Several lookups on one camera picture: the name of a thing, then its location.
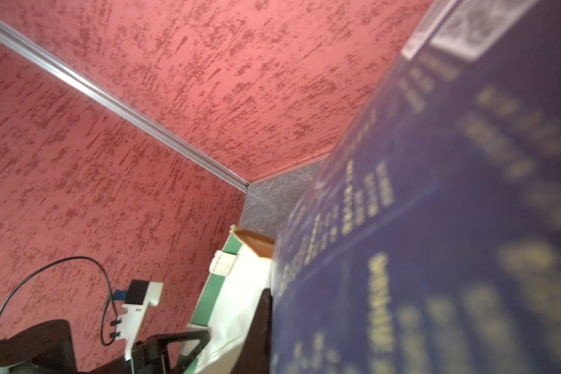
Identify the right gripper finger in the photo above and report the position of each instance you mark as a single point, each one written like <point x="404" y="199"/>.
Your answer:
<point x="255" y="356"/>

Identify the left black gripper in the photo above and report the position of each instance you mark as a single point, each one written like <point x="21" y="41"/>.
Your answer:
<point x="151" y="355"/>

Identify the green burlap canvas bag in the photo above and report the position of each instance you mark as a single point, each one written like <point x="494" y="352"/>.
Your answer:
<point x="239" y="273"/>

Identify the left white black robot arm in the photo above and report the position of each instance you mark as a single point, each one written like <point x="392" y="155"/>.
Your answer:
<point x="48" y="348"/>

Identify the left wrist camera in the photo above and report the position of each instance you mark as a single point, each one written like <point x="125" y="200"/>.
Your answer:
<point x="140" y="295"/>

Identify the left aluminium corner post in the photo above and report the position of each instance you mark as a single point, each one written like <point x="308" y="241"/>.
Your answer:
<point x="32" y="52"/>

